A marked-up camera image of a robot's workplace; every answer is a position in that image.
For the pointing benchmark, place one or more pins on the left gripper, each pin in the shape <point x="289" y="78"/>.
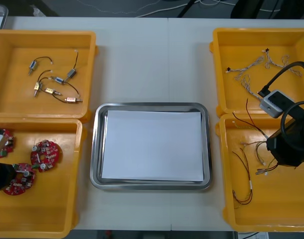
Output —
<point x="3" y="176"/>

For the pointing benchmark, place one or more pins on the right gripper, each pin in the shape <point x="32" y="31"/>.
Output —
<point x="284" y="152"/>

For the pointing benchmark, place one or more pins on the round red circuit board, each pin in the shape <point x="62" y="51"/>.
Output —
<point x="8" y="134"/>
<point x="52" y="152"/>
<point x="16" y="188"/>

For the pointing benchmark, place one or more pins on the red black green-yellow harness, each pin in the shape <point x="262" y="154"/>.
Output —
<point x="260" y="171"/>

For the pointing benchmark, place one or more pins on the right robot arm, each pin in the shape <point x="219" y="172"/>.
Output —
<point x="297" y="124"/>

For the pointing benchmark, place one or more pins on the yellow-orange plastic bin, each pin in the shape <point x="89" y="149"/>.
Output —
<point x="17" y="104"/>
<point x="231" y="99"/>
<point x="42" y="211"/>
<point x="266" y="211"/>

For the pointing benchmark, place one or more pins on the steel tray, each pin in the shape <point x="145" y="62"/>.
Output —
<point x="94" y="149"/>

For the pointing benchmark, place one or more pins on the group of metal solenoids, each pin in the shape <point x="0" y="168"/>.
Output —
<point x="32" y="65"/>

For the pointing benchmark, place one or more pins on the white paper sheet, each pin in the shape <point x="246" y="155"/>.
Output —
<point x="152" y="144"/>

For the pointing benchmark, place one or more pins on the black equipment base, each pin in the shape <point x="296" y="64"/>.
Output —
<point x="244" y="8"/>

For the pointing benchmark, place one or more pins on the black stand leg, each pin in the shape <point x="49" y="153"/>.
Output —
<point x="187" y="7"/>

